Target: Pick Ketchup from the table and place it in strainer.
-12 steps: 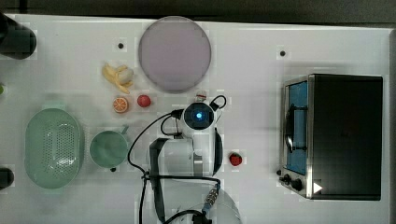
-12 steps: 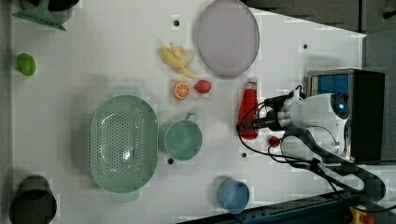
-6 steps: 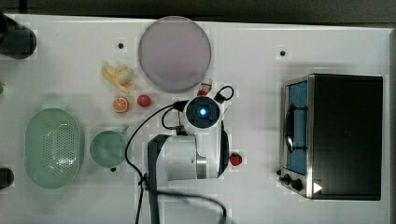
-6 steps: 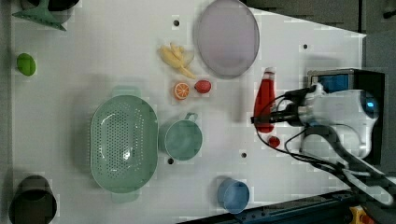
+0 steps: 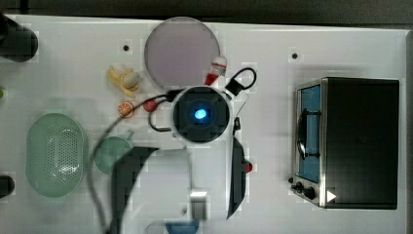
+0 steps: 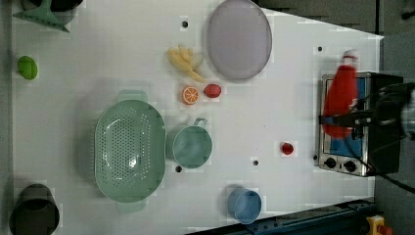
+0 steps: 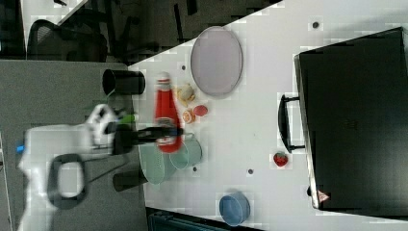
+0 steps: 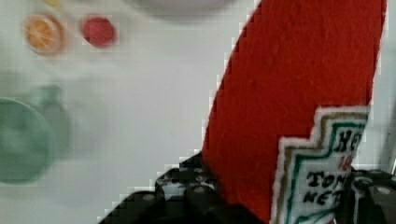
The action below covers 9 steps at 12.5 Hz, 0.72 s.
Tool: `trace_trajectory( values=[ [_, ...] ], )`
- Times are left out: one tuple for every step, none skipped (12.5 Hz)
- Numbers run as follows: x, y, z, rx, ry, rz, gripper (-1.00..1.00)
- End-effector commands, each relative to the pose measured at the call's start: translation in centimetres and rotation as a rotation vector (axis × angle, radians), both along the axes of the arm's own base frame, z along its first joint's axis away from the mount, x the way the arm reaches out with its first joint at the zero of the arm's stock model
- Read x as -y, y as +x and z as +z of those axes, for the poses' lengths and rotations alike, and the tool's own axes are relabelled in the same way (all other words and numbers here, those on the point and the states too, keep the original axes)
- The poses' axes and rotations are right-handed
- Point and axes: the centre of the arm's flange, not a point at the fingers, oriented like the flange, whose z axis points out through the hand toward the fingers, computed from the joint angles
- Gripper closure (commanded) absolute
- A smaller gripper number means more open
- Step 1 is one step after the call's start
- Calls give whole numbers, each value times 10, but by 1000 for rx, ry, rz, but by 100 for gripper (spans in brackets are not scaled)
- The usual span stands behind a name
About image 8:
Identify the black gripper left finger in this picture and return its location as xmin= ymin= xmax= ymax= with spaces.
xmin=98 ymin=153 xmax=265 ymax=224

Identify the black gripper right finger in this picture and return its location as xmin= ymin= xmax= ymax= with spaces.
xmin=335 ymin=170 xmax=396 ymax=224

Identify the red plush ketchup bottle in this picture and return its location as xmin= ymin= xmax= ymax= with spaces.
xmin=202 ymin=0 xmax=387 ymax=224

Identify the green plastic mug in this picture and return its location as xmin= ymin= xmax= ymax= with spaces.
xmin=0 ymin=85 xmax=70 ymax=184

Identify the red toy fruit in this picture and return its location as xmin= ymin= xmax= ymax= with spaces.
xmin=80 ymin=14 xmax=117 ymax=48

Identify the lilac oval plate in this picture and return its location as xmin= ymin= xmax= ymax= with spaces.
xmin=122 ymin=0 xmax=235 ymax=15

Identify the orange slice toy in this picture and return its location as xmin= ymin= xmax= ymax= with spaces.
xmin=22 ymin=14 xmax=66 ymax=57

